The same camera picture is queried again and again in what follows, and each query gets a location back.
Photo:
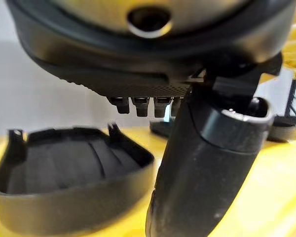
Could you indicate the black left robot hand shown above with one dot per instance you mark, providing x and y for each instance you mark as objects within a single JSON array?
[{"x": 148, "y": 56}]

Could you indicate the black sole-shaped plastic part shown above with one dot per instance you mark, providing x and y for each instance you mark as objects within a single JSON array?
[
  {"x": 64, "y": 172},
  {"x": 283, "y": 130}
]

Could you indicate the black metal frame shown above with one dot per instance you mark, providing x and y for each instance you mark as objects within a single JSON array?
[{"x": 292, "y": 98}]

